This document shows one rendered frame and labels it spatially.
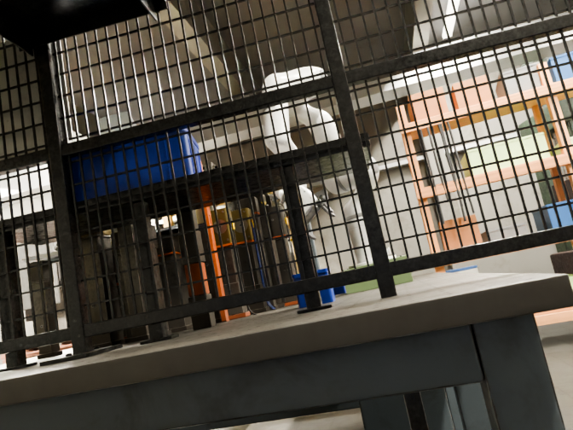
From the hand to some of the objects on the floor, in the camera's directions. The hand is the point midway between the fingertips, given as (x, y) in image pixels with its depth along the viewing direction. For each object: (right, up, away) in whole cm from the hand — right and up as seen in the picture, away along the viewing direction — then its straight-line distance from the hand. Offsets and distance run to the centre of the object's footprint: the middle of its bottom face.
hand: (321, 224), depth 144 cm
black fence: (-8, -87, -60) cm, 106 cm away
